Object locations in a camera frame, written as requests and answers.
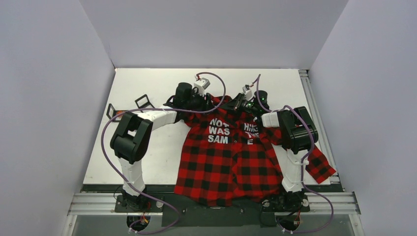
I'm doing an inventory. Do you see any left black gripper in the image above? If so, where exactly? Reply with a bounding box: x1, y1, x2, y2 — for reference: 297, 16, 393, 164
184, 88, 215, 116

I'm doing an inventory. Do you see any red black plaid shirt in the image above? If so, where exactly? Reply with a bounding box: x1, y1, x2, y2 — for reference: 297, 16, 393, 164
173, 94, 337, 207

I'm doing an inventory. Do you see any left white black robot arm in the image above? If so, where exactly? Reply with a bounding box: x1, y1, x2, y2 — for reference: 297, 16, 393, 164
110, 79, 214, 211

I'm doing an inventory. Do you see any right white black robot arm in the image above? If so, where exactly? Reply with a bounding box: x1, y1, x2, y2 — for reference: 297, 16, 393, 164
221, 90, 319, 210

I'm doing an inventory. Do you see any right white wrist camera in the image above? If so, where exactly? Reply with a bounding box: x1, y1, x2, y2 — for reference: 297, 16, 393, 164
242, 85, 253, 101

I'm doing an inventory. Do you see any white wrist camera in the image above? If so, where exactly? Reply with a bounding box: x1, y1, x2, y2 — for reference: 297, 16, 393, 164
242, 85, 253, 101
194, 78, 210, 96

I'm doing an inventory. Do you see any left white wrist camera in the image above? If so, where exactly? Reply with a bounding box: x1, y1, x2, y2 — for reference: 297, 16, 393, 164
194, 78, 210, 96

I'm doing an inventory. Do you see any black frame stand right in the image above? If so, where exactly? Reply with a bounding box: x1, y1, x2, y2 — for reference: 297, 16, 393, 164
134, 94, 154, 109

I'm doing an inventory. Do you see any black frame stand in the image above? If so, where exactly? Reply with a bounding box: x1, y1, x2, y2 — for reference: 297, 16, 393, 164
134, 94, 154, 109
106, 103, 126, 122

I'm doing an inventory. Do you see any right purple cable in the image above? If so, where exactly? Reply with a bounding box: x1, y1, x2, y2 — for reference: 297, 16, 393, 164
252, 74, 335, 235

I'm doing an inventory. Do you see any purple cable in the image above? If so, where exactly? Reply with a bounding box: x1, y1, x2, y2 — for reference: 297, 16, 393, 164
100, 72, 227, 235
252, 74, 335, 235

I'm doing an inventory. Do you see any black frame stand left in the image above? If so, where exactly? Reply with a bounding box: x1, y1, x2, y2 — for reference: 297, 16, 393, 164
106, 103, 126, 122

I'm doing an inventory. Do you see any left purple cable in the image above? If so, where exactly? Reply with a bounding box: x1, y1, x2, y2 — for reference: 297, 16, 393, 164
100, 72, 227, 235

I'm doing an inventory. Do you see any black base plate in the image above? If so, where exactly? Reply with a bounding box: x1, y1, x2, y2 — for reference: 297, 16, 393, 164
114, 185, 310, 229

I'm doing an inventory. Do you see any aluminium front rail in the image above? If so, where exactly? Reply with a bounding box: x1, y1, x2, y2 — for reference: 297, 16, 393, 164
68, 192, 360, 216

